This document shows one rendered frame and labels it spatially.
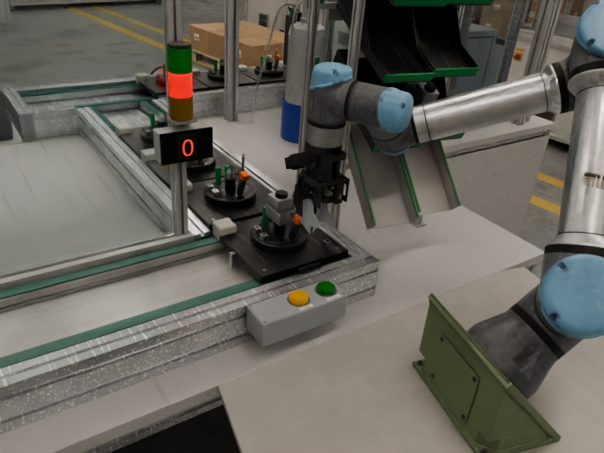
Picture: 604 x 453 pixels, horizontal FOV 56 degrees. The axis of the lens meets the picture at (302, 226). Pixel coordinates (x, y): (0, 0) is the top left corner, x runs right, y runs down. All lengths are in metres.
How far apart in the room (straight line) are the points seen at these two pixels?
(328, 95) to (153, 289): 0.57
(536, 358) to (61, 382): 0.81
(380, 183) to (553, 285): 0.68
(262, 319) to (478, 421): 0.44
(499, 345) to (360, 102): 0.48
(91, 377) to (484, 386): 0.69
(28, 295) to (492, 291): 1.08
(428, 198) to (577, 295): 0.73
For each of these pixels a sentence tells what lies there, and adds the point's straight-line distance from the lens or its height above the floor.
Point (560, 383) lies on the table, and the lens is 1.32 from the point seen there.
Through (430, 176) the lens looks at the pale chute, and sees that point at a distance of 1.58.
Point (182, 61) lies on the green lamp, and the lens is 1.20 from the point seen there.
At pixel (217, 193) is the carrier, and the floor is 1.00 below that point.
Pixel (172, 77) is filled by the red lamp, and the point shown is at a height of 1.35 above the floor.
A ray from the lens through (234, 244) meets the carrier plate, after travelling 1.34.
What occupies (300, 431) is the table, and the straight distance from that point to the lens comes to 1.07.
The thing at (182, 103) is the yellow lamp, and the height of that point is 1.30.
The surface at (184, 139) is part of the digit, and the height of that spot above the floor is 1.22.
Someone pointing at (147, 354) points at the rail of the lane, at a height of 0.92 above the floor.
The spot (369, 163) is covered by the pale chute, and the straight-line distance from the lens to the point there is 1.47.
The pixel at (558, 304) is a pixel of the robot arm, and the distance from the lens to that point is 0.90.
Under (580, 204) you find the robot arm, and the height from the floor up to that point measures 1.31.
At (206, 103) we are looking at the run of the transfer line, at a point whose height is 0.92.
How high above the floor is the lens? 1.67
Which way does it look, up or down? 29 degrees down
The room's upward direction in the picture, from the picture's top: 5 degrees clockwise
